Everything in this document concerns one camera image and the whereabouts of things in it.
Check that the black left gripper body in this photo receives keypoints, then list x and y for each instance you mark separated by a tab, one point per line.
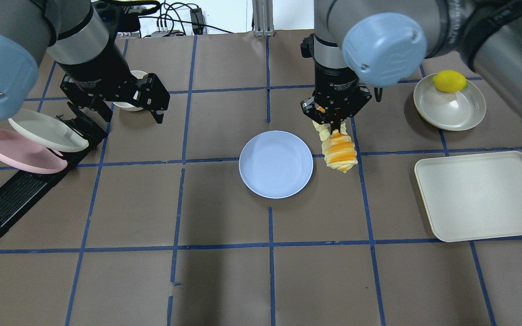
99	64

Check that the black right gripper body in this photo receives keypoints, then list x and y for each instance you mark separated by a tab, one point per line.
333	80

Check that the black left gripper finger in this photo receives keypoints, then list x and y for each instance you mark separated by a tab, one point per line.
101	108
157	110

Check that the orange striped bread roll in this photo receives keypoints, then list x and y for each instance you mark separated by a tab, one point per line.
338	148

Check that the light blue plate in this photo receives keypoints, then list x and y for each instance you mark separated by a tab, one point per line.
276	164

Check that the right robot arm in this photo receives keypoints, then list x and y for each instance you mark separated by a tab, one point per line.
380	42

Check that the beige plate in rack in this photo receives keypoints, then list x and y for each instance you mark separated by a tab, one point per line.
47	131

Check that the pink plate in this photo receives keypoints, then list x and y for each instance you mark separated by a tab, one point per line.
26	155

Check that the black plate rack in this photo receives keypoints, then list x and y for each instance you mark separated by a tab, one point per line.
23	190

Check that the beige round plate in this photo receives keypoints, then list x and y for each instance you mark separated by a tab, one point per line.
457	111

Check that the yellow lemon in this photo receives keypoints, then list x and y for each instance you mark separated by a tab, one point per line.
449	81

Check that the white rectangular tray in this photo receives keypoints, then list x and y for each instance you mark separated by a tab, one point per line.
472	197

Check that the aluminium frame post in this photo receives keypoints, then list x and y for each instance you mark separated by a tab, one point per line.
263	25

